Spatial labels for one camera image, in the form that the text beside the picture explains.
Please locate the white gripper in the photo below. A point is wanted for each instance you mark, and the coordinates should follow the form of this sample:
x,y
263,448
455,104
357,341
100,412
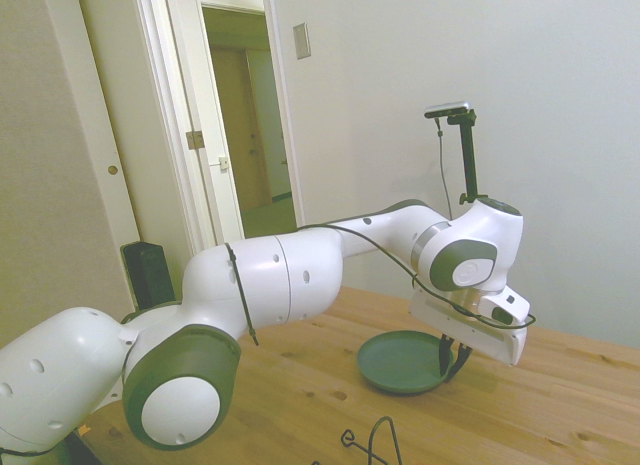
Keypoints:
x,y
465,330

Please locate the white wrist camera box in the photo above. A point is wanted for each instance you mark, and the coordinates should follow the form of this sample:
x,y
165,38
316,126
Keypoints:
x,y
510,307

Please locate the beige wall switch plate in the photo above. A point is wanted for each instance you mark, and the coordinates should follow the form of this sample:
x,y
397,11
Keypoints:
x,y
301,41

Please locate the closet door with round pull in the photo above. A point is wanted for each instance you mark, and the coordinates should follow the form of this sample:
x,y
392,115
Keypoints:
x,y
107,110

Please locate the silver exterior camera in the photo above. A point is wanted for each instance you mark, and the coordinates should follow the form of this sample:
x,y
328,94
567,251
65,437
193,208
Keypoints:
x,y
447,109

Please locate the black camera stand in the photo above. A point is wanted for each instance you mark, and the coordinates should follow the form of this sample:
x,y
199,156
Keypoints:
x,y
469,155

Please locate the brown hallway door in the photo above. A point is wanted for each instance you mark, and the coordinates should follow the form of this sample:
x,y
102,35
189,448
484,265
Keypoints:
x,y
240,130

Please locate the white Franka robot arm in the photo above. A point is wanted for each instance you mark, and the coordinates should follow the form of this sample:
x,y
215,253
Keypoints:
x,y
300,280

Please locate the white open door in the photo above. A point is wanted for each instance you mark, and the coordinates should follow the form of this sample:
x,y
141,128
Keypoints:
x,y
210,110

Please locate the black box behind table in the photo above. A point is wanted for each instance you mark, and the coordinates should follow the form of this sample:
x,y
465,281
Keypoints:
x,y
150,275

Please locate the brass door hinge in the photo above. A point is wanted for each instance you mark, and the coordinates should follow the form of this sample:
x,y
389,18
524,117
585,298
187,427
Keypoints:
x,y
195,139

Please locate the white door latch plate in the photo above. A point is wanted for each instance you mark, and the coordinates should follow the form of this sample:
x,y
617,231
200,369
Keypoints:
x,y
223,162

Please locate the teal round plate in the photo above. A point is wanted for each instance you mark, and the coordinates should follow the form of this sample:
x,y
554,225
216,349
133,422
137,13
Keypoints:
x,y
400,360

